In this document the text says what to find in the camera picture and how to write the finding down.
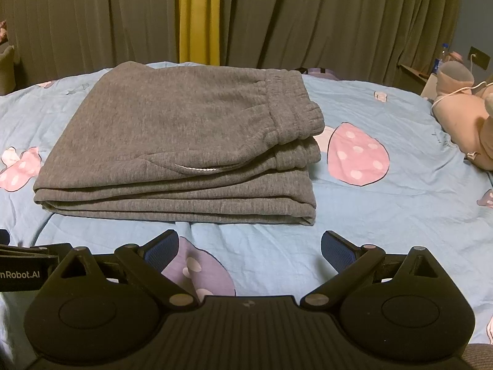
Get black wall socket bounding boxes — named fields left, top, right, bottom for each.
left=467, top=46, right=492, bottom=72

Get wooden nightstand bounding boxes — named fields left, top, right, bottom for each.
left=398, top=64, right=431, bottom=95

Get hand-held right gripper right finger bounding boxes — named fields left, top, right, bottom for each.
left=299, top=230, right=454, bottom=312

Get grey fabric object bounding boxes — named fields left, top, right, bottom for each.
left=0, top=19, right=17, bottom=96

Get yellow curtain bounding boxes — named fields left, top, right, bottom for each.
left=178, top=0, right=221, bottom=66

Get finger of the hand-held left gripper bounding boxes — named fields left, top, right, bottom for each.
left=0, top=230, right=74, bottom=258

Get clear water bottle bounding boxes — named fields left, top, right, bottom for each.
left=434, top=43, right=452, bottom=75

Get grey curtain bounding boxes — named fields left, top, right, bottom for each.
left=219, top=0, right=465, bottom=85
left=0, top=0, right=181, bottom=97

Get blue printed bed sheet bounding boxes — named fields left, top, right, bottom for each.
left=0, top=61, right=493, bottom=355

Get white charging cable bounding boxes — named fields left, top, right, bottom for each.
left=430, top=53, right=491, bottom=118

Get beige plush toy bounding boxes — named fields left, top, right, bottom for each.
left=430, top=61, right=493, bottom=171

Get grey pants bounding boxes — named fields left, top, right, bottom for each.
left=33, top=63, right=326, bottom=227

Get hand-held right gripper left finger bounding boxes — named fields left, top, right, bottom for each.
left=39, top=229, right=199, bottom=312

